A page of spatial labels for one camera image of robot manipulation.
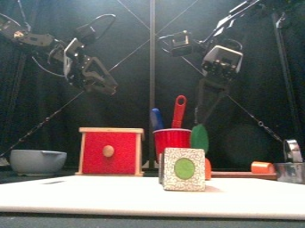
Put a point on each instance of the red small object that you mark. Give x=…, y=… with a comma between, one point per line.
x=200, y=138

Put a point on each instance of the orange toy carrot piece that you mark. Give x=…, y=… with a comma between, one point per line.
x=262, y=167

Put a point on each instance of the red plastic cup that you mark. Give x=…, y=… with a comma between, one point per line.
x=173, y=139

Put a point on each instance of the red wooden box with knob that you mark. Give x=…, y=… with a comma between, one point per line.
x=111, y=154

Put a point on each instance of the patterned block with green oval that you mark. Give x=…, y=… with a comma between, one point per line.
x=185, y=169

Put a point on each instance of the wooden board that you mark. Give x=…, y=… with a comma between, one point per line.
x=238, y=175

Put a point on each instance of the grey bowl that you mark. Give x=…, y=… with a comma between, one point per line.
x=38, y=161

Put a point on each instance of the white cutting board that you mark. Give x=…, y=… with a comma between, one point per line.
x=99, y=196

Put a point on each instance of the grey vertical frame pole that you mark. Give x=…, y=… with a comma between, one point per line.
x=151, y=74

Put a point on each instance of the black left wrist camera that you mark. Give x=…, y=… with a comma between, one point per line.
x=86, y=34

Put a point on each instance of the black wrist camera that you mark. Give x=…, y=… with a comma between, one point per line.
x=177, y=44
x=86, y=34

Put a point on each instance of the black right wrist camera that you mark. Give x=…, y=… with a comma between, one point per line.
x=177, y=44

